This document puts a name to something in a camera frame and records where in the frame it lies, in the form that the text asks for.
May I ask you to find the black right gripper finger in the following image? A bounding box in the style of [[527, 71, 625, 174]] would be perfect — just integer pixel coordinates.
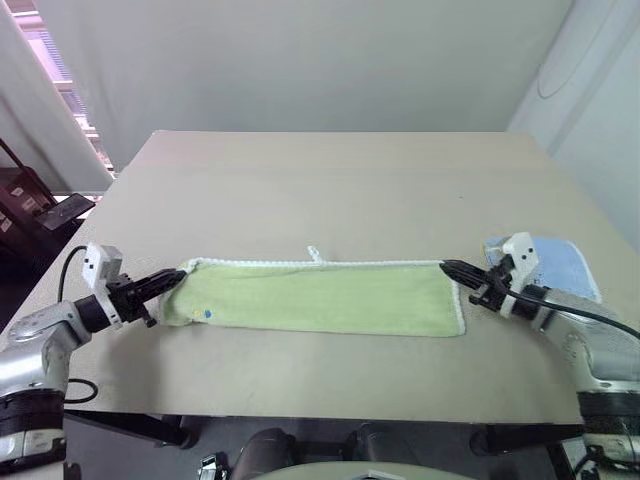
[[439, 259, 490, 283], [442, 269, 486, 295]]

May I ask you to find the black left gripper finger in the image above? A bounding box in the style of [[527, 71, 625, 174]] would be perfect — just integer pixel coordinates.
[[130, 268, 186, 294], [137, 275, 185, 304]]

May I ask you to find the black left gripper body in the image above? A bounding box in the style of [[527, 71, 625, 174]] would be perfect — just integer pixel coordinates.
[[106, 273, 158, 330]]

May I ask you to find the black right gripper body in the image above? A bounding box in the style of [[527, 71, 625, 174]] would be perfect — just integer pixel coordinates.
[[468, 256, 515, 313]]

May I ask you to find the light green towel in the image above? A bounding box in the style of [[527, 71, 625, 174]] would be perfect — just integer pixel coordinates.
[[158, 245, 468, 339]]

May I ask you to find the light blue towel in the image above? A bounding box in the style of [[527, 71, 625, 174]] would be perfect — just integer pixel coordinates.
[[481, 233, 604, 304]]

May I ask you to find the black smartphone on stand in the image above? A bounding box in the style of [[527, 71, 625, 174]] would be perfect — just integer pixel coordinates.
[[41, 193, 97, 232]]

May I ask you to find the dark brown cabinet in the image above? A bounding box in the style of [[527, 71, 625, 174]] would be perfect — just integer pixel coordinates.
[[0, 136, 85, 332]]

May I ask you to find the small silver metal part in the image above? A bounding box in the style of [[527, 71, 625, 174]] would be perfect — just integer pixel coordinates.
[[198, 451, 230, 480]]

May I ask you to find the dark rounded shape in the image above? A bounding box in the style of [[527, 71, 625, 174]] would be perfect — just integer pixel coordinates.
[[233, 426, 297, 480]]

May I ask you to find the window with blinds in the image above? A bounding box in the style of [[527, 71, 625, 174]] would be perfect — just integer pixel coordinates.
[[8, 0, 120, 177]]

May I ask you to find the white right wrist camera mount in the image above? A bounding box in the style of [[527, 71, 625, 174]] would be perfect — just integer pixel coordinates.
[[499, 231, 539, 319]]

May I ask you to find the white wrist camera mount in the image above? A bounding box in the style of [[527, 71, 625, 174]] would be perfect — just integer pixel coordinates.
[[499, 231, 539, 319], [81, 242, 125, 327]]

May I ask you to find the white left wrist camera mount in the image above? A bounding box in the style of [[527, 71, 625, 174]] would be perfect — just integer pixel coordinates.
[[81, 242, 125, 327]]

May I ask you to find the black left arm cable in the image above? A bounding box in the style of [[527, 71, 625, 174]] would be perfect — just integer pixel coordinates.
[[56, 245, 100, 405]]

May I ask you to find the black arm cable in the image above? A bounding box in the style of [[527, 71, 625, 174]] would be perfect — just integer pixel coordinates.
[[56, 245, 100, 405], [502, 287, 640, 339]]

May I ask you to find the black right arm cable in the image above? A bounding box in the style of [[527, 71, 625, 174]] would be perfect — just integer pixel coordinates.
[[502, 287, 640, 339]]

